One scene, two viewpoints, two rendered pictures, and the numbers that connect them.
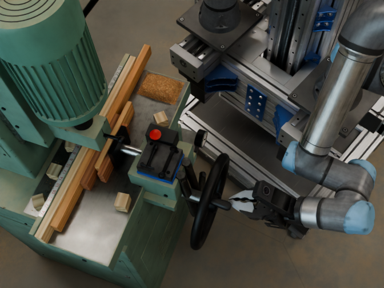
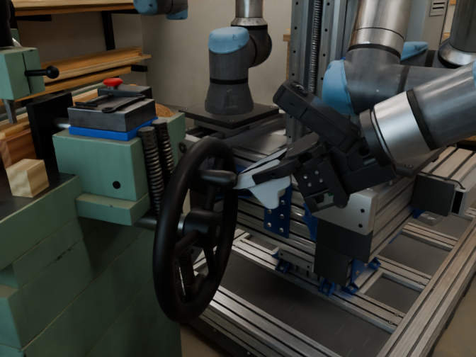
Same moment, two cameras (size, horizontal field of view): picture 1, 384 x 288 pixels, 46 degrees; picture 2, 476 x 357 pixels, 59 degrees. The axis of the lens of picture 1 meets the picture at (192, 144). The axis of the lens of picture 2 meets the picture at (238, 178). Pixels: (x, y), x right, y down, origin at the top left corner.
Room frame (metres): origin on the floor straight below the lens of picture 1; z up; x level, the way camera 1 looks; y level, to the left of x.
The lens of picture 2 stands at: (-0.11, -0.05, 1.16)
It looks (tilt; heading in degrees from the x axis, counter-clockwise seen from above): 25 degrees down; 355
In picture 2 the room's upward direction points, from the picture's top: straight up
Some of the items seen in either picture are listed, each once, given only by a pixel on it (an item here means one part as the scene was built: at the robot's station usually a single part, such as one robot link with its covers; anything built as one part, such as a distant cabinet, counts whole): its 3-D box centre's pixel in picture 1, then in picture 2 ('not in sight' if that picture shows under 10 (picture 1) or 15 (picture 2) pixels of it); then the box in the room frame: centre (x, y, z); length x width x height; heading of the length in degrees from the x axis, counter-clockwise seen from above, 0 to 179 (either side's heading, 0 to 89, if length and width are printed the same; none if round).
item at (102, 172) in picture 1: (114, 152); (44, 139); (0.58, 0.22, 0.92); 0.17 x 0.02 x 0.05; 156
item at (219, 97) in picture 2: (220, 7); (229, 92); (1.15, -0.13, 0.87); 0.15 x 0.15 x 0.10
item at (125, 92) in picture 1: (106, 130); not in sight; (0.66, 0.24, 0.92); 0.62 x 0.02 x 0.04; 156
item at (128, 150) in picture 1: (129, 150); (69, 125); (0.57, 0.17, 0.95); 0.09 x 0.07 x 0.09; 156
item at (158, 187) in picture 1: (162, 166); (120, 152); (0.53, 0.09, 0.91); 0.15 x 0.14 x 0.09; 156
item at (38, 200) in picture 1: (40, 202); not in sight; (0.49, 0.45, 0.82); 0.04 x 0.03 x 0.03; 15
